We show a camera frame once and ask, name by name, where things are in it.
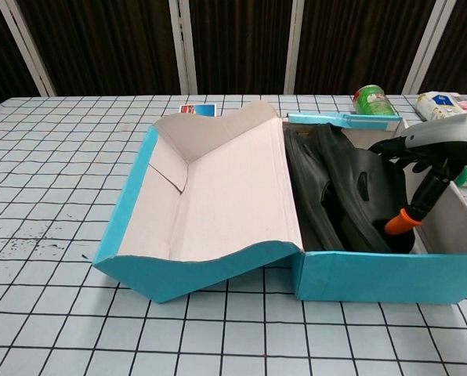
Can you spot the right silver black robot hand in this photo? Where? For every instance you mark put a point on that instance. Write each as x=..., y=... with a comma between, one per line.
x=453, y=137

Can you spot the black rubber slipper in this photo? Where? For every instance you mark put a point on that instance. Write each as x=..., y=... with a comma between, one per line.
x=312, y=176
x=359, y=168

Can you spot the light blue cardboard shoe box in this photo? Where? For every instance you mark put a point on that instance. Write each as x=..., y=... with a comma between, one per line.
x=374, y=278

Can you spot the crumpled white paper package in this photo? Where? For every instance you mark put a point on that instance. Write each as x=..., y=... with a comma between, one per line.
x=437, y=103

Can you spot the green cylindrical snack can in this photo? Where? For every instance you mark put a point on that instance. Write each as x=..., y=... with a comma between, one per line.
x=374, y=102

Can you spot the red and blue postcard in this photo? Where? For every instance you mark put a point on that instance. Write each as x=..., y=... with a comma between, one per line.
x=200, y=109

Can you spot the white black checkered tablecloth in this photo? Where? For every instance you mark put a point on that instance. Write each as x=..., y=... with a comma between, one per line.
x=178, y=344

